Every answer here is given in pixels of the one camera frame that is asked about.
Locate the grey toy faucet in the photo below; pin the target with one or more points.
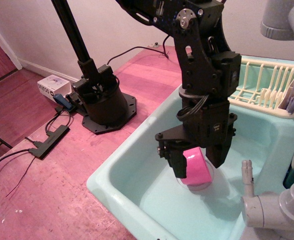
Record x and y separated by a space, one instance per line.
268 216

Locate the white Oculus box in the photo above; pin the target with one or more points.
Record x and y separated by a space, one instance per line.
51 85

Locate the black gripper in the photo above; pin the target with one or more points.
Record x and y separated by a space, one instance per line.
205 122

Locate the pink plastic cup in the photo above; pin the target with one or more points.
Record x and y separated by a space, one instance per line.
197 171

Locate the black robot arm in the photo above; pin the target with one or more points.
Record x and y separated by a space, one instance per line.
210 74

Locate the cream dish rack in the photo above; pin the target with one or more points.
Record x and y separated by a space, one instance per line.
264 83

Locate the black USB hub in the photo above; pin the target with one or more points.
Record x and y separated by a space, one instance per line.
43 148

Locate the blue clamp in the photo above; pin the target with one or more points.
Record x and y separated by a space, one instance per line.
58 98

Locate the teal toy sink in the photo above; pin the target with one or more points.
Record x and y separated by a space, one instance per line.
141 191

